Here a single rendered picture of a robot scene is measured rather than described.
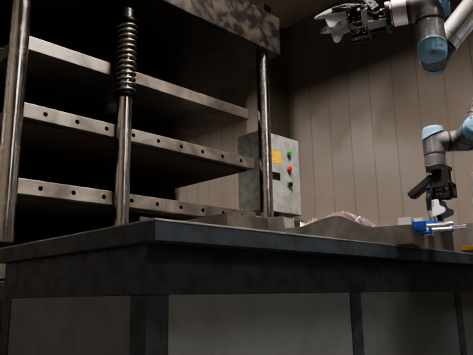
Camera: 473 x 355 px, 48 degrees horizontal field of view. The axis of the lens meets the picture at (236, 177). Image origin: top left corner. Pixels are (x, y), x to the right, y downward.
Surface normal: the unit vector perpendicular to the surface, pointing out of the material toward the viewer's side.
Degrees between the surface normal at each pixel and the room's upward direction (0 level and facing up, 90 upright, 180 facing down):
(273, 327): 90
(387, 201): 90
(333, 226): 90
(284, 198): 90
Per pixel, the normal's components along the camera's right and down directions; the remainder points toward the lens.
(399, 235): -0.47, -0.19
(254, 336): 0.70, -0.17
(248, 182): -0.71, -0.15
